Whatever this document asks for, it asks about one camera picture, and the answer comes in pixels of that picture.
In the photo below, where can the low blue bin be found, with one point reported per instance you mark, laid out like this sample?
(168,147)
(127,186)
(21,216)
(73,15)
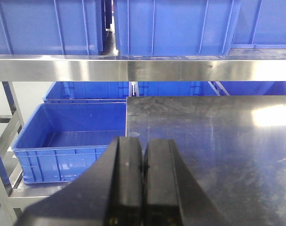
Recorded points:
(87,92)
(60,141)

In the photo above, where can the right blue plastic crate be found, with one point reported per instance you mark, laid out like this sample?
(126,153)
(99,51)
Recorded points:
(261,24)

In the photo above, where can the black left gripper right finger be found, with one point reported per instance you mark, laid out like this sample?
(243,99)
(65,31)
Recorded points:
(160,202)

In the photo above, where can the steel side rack frame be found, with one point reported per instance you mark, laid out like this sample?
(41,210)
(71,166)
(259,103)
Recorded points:
(18,100)

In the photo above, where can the far low blue bin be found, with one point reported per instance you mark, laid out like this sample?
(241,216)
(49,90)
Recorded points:
(87,92)

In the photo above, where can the middle blue plastic crate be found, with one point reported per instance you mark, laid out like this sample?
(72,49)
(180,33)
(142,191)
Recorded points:
(167,28)

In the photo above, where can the blue plastic crate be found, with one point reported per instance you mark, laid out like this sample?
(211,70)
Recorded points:
(51,27)
(167,28)
(261,24)

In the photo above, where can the stainless steel shelf rail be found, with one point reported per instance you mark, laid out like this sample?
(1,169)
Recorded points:
(242,66)

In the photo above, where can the near low blue bin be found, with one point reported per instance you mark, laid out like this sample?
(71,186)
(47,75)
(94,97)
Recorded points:
(60,141)

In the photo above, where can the left blue plastic crate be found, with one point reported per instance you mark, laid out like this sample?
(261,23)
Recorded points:
(51,27)

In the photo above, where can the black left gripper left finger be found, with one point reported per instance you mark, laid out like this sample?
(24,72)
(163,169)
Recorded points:
(125,205)

